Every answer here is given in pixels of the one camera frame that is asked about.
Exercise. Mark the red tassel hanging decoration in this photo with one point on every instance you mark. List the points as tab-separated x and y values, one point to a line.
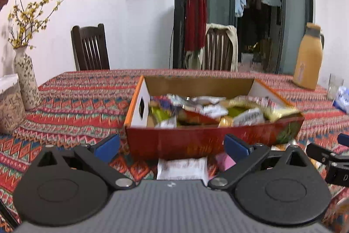
195	25

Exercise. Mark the floral ceramic vase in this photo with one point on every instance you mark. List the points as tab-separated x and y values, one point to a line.
26	77

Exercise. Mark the brown slatted wooden chair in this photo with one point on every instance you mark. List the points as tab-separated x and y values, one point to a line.
218	50

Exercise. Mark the clear drinking glass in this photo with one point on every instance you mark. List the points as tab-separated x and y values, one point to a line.
334	85

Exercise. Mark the white red-print snack packet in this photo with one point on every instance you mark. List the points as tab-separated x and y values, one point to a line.
181	168

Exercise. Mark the chair with draped cloth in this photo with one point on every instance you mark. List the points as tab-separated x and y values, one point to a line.
233	42

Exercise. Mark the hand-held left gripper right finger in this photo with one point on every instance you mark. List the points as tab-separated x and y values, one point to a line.
235	147

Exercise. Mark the white bucket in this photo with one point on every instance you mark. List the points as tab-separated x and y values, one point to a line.
246	58

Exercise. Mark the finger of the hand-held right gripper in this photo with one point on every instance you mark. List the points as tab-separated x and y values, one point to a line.
317	153
344	140

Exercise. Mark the dark framed sliding glass door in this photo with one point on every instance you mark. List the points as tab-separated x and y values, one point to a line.
294	17

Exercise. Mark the clear container with white lid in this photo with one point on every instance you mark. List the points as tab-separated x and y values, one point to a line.
11	110

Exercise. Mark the orange cardboard box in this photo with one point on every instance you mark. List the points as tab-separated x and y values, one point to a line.
177	140

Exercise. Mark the tan thermos jug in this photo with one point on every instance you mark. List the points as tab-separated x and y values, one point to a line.
308	61

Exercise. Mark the dark wooden chair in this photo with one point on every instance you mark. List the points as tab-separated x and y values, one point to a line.
90	47

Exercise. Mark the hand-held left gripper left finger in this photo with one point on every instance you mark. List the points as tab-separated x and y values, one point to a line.
109	144

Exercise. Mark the white blue tissue pack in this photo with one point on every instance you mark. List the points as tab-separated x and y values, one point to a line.
343	99

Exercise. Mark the pile of snack packets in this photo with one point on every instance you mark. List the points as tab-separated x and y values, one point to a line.
207	110

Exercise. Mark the red patterned tablecloth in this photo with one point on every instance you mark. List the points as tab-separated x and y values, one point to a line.
81	102

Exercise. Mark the pink snack packet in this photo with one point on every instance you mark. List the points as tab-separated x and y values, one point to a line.
225	163

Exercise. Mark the yellow flower branches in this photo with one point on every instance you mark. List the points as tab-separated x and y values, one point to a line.
31	10

